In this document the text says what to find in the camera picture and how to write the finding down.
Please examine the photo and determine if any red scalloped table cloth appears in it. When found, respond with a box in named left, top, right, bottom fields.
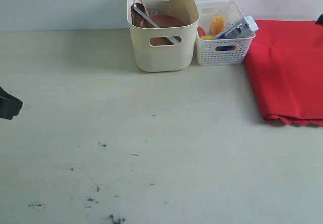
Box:
left=244, top=20, right=322, bottom=126

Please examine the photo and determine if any blue white milk carton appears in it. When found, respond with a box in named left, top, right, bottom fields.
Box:
left=215, top=16, right=259, bottom=39

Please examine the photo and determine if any yellow cheese wedge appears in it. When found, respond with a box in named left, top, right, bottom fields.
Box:
left=209, top=15, right=225, bottom=36

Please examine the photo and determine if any yellow lemon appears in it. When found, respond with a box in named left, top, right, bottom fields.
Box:
left=200, top=35, right=214, bottom=40

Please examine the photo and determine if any red sausage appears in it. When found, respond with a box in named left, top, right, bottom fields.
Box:
left=197, top=27, right=205, bottom=37

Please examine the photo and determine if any steel table knife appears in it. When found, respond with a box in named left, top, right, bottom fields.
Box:
left=131, top=3, right=180, bottom=45

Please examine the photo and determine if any dark wooden spoon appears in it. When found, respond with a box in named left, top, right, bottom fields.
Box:
left=131, top=3, right=148, bottom=27

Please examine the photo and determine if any brown wooden plate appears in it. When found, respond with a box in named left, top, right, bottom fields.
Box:
left=141, top=14, right=186, bottom=46

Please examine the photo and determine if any white perforated plastic basket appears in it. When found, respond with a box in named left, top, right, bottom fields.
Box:
left=195, top=0, right=256, bottom=66

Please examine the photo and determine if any cream plastic bin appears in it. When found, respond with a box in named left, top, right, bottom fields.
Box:
left=127, top=0, right=199, bottom=72

